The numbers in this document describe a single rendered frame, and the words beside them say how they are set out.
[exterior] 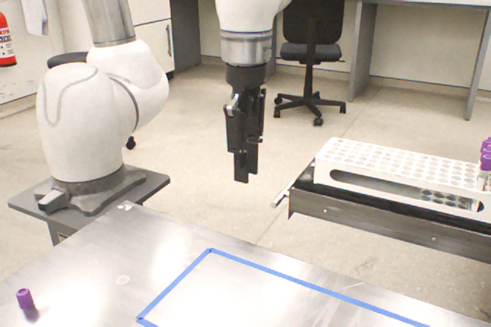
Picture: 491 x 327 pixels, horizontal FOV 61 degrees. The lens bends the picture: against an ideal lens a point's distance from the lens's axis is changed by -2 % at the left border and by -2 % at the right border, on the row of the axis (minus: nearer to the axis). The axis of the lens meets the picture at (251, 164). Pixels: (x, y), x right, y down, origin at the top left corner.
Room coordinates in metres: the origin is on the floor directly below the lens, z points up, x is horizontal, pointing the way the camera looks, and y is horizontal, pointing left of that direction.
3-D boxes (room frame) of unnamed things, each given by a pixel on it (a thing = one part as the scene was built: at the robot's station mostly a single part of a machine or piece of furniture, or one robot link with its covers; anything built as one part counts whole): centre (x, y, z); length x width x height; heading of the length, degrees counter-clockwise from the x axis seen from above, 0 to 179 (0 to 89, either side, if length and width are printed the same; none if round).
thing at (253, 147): (0.77, 0.00, 0.80); 0.03 x 0.01 x 0.07; 63
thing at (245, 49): (0.75, 0.01, 1.03); 0.09 x 0.09 x 0.06
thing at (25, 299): (0.35, 0.26, 0.83); 0.02 x 0.02 x 0.02
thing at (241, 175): (0.74, 0.02, 0.80); 0.03 x 0.01 x 0.07; 63
